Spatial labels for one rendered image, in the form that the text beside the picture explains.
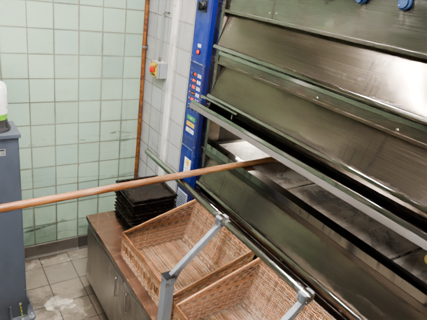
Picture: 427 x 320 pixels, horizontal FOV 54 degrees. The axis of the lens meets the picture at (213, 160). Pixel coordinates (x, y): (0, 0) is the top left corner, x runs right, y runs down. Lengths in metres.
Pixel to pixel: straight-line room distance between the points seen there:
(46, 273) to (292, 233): 1.92
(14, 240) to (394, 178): 1.97
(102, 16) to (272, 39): 1.33
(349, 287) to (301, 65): 0.90
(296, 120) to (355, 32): 0.43
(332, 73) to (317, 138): 0.26
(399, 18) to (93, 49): 1.97
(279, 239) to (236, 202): 0.35
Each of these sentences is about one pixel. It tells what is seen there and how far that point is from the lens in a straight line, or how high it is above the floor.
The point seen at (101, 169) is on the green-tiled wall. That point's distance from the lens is 3.23.
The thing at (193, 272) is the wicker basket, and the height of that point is 0.59.
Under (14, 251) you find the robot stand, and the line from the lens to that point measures 2.65.
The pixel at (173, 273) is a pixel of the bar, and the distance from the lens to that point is 1.72.
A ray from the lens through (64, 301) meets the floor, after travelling 3.05.
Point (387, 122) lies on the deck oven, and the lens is 1.55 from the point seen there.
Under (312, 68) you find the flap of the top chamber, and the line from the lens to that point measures 1.75.
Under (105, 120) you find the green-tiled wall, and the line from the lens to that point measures 3.10.
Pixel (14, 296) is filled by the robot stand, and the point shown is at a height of 0.19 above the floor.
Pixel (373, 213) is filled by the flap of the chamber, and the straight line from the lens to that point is 1.45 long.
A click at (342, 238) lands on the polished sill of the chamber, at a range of 1.75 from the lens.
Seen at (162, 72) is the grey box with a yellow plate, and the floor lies 1.45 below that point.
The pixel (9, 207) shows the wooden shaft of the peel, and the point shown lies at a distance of 1.68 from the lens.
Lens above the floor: 2.02
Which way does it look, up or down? 23 degrees down
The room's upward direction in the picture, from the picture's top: 8 degrees clockwise
